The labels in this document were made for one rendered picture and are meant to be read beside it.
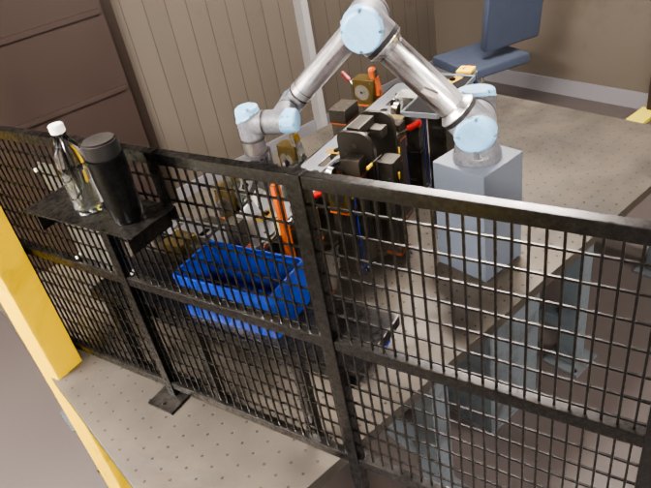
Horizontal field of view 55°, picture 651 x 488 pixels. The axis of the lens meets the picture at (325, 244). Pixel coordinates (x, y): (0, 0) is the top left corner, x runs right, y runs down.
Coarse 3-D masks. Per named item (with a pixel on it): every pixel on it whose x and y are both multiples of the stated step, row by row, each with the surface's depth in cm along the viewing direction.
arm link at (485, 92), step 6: (474, 84) 187; (480, 84) 186; (486, 84) 185; (462, 90) 183; (468, 90) 182; (474, 90) 181; (480, 90) 180; (486, 90) 180; (492, 90) 181; (474, 96) 180; (480, 96) 179; (486, 96) 180; (492, 96) 181; (492, 102) 181
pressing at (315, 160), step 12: (396, 84) 286; (384, 96) 277; (372, 108) 267; (384, 108) 266; (324, 144) 246; (336, 144) 243; (312, 156) 238; (324, 156) 237; (336, 156) 235; (312, 168) 230; (324, 168) 228; (252, 204) 215; (264, 204) 213; (288, 204) 211; (240, 216) 209; (288, 216) 204; (252, 228) 202; (228, 240) 198; (252, 240) 196
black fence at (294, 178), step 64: (0, 128) 154; (192, 192) 127; (256, 192) 117; (384, 192) 99; (448, 192) 95; (64, 256) 175; (128, 256) 156; (256, 256) 129; (320, 256) 118; (448, 256) 101; (512, 256) 94; (128, 320) 177; (192, 320) 157; (256, 320) 140; (320, 320) 127; (512, 320) 102; (576, 320) 95; (192, 384) 178; (448, 384) 118; (512, 384) 110; (640, 384) 95; (320, 448) 158
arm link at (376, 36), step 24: (360, 0) 165; (360, 24) 160; (384, 24) 162; (360, 48) 163; (384, 48) 163; (408, 48) 166; (408, 72) 167; (432, 72) 168; (432, 96) 170; (456, 96) 170; (456, 120) 171; (480, 120) 168; (456, 144) 174; (480, 144) 173
